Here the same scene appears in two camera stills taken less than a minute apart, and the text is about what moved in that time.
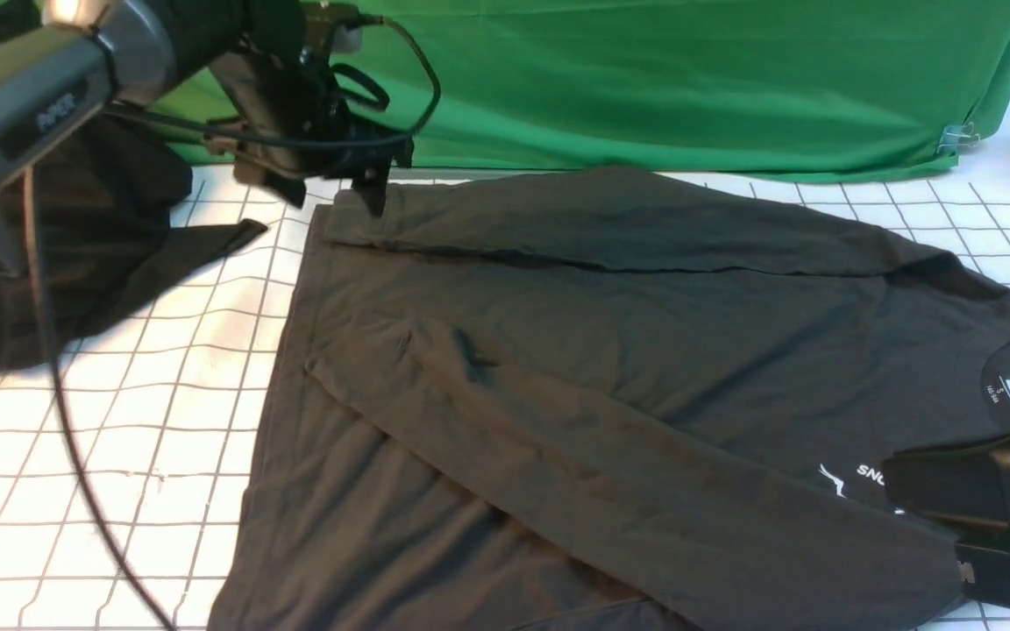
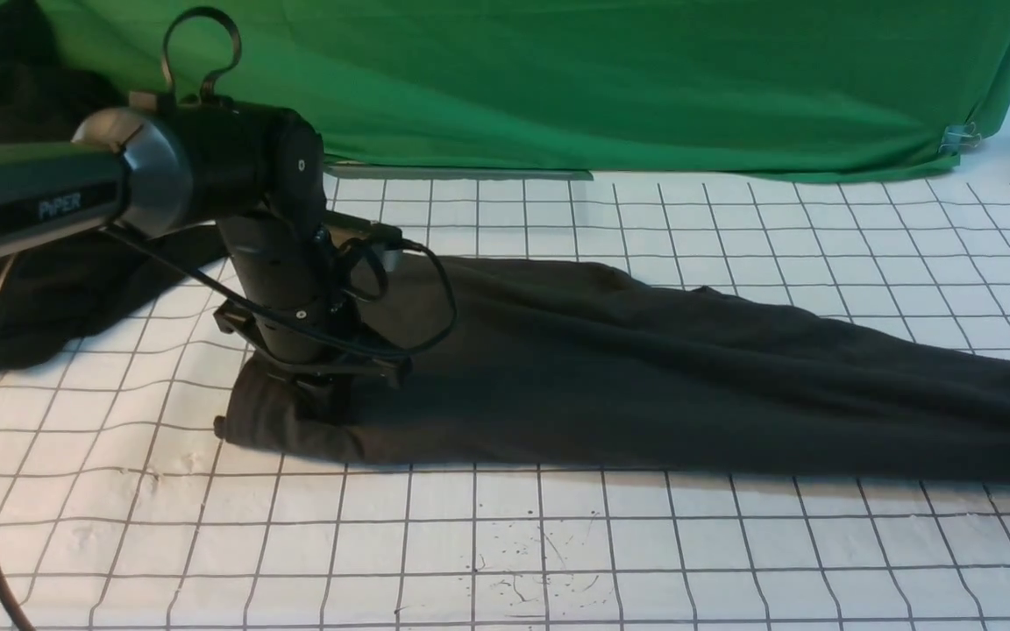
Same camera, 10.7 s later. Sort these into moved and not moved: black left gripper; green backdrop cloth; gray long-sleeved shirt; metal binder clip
Moved: black left gripper; gray long-sleeved shirt
Not moved: metal binder clip; green backdrop cloth
